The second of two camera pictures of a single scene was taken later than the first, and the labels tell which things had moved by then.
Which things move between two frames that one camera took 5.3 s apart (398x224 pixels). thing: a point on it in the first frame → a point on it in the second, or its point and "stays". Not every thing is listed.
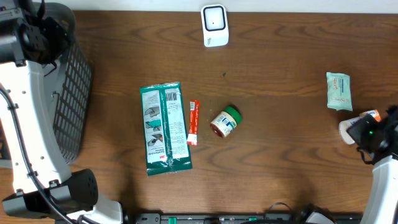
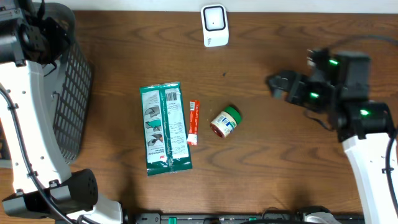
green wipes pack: x=166 y=129 stays
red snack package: x=194 y=122 stays
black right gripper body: x=366 y=133 → x=316 y=95
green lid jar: x=224 y=123 stays
